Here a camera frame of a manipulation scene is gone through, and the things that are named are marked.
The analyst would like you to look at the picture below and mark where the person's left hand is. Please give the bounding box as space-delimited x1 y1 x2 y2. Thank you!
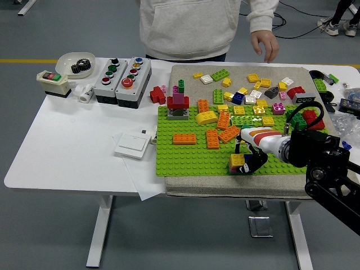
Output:
250 29 281 64

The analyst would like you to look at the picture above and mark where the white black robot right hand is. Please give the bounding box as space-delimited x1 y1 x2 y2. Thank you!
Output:
235 126 285 174

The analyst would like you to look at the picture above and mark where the magenta toy brick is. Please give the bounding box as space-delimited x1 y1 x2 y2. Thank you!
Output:
272 102 286 116

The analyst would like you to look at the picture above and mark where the orange long toy brick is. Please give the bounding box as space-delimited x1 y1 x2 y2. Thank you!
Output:
205 129 220 150
216 111 231 131
218 125 241 144
172 133 197 146
197 98 210 114

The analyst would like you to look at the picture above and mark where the dark grey sloped toy brick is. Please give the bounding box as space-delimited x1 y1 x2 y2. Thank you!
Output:
264 86 281 99

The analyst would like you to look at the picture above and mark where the lime green toy brick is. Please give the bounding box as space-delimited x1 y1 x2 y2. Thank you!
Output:
210 69 230 82
312 78 329 93
213 88 225 105

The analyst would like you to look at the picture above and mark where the red arch toy brick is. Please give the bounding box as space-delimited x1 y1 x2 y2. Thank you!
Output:
286 85 305 100

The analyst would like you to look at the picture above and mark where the long grey toy brick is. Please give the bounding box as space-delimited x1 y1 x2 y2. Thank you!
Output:
292 92 316 105

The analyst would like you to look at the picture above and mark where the yellow curved toy brick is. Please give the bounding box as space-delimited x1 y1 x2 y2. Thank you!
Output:
196 110 219 126

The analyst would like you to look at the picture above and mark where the tall pink toy brick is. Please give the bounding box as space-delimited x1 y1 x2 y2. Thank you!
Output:
172 85 186 104

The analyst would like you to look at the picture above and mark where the wide red toy brick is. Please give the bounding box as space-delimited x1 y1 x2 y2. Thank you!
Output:
166 96 190 109

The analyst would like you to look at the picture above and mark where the red toy brick cluster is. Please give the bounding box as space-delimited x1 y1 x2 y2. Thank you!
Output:
149 85 167 105

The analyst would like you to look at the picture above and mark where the silver floor socket plate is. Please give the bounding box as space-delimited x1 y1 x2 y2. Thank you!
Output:
245 199 268 211
247 215 274 239

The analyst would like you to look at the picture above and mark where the person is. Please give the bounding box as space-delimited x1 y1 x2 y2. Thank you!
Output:
139 0 250 63
317 0 360 37

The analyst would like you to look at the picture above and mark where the silver black green small tool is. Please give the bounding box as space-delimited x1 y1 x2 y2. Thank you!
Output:
322 72 340 86

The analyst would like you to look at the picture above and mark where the lime green studded baseplate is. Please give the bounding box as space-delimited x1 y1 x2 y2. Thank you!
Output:
155 104 330 177

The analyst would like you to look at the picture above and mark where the clear plastic bag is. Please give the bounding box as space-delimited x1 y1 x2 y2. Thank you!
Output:
330 112 360 144

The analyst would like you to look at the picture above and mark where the grey-brown mat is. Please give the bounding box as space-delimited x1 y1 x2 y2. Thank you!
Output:
164 64 360 200

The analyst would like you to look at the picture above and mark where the black circuit module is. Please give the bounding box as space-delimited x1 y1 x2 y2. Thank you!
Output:
339 98 360 115

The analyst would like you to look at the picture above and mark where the clear bag of parts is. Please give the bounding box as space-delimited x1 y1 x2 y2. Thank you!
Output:
344 86 360 100

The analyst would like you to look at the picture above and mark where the white table leg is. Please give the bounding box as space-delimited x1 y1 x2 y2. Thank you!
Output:
85 195 115 268
284 201 314 270

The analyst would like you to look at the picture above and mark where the white paper sheet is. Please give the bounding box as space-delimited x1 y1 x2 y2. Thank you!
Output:
111 128 167 201

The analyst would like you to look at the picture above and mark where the grey emergency stop control box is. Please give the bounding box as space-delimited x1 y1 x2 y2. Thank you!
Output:
115 57 152 109

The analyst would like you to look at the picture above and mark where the grey four-button control box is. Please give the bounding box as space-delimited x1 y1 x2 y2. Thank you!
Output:
93 58 129 105

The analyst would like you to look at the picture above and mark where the white pipe tee fitting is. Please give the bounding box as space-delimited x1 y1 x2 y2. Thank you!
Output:
73 83 95 103

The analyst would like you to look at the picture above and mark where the white plastic tray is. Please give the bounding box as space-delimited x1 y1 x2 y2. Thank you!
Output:
55 52 96 80

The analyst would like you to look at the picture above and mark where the black floor cable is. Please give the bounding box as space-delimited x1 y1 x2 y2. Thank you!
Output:
271 0 332 39

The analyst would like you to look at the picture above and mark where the white wall switch panel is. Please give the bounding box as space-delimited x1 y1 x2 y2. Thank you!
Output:
114 133 150 160

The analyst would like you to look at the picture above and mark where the cream red-green switch box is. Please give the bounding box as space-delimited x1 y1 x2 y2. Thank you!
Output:
36 70 73 98

